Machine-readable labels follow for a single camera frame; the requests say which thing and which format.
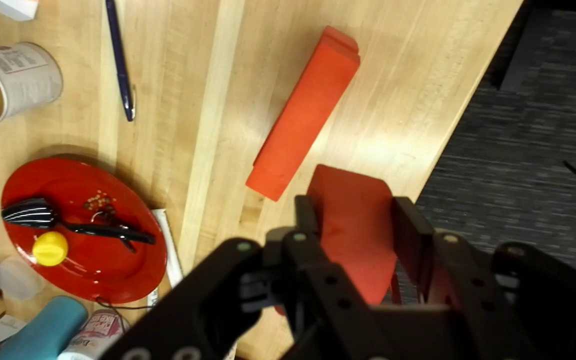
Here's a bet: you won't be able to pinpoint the large orange arch block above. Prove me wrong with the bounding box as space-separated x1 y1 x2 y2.
246 26 360 201

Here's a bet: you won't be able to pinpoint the white mug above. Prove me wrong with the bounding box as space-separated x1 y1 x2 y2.
0 43 64 122

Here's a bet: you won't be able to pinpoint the black plastic fork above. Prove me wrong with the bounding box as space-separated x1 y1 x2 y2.
0 199 156 252

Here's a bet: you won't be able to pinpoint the black pen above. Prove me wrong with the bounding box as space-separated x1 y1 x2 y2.
104 0 136 122

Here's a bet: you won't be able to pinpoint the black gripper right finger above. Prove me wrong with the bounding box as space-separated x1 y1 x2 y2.
393 199 503 360

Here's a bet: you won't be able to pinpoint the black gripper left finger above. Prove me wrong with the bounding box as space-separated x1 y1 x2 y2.
281 197 367 360

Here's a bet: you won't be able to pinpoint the red plate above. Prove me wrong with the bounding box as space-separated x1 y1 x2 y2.
0 156 166 304

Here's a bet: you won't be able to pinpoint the teal tumbler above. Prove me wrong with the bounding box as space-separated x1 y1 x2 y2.
0 296 89 360

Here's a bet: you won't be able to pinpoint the yellow lemon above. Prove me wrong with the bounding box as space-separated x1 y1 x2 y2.
33 232 69 266

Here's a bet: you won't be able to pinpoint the small orange block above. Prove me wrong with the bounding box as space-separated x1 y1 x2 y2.
308 166 397 304

